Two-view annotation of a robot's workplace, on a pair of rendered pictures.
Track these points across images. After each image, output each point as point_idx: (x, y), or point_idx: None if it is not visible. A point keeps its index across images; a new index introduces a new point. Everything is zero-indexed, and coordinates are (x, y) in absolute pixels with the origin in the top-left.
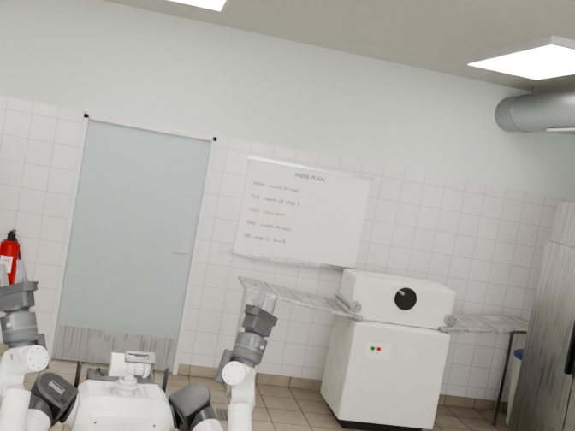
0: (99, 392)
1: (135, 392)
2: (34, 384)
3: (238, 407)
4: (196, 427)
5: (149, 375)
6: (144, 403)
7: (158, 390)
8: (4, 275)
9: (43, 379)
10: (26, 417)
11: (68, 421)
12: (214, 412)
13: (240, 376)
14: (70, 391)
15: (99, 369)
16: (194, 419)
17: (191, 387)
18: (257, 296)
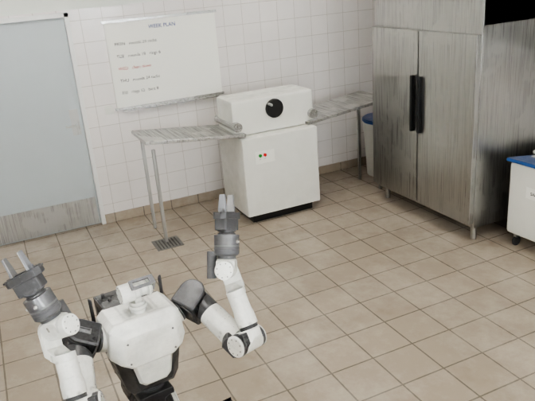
0: (119, 319)
1: (146, 306)
2: None
3: (236, 293)
4: (203, 315)
5: None
6: (158, 314)
7: (161, 297)
8: (9, 267)
9: None
10: None
11: (103, 349)
12: (211, 297)
13: (230, 271)
14: (95, 328)
15: (104, 295)
16: (199, 309)
17: (185, 286)
18: (220, 201)
